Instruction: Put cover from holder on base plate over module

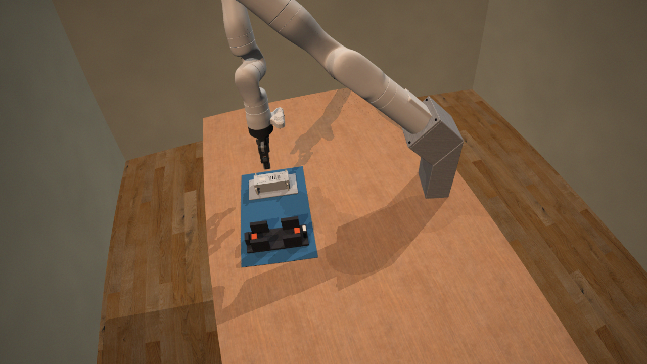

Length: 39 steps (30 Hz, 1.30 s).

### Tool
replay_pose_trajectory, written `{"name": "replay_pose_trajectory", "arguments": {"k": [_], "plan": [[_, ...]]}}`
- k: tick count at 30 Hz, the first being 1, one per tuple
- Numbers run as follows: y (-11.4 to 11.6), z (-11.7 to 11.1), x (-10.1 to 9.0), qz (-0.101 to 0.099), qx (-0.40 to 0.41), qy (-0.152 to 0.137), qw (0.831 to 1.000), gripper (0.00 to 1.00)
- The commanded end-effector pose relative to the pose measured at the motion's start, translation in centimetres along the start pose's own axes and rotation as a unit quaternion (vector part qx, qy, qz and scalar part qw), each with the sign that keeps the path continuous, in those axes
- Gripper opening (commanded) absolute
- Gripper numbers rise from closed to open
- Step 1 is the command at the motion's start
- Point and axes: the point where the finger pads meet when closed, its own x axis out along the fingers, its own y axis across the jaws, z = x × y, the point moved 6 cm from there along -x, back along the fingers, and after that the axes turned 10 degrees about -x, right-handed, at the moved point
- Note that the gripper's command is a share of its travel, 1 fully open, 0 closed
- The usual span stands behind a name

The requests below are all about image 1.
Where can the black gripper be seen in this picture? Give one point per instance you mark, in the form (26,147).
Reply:
(262,141)

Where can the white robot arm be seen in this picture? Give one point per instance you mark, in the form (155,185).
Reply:
(350,68)

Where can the grey rectangular cover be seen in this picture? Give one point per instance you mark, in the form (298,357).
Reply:
(271,181)

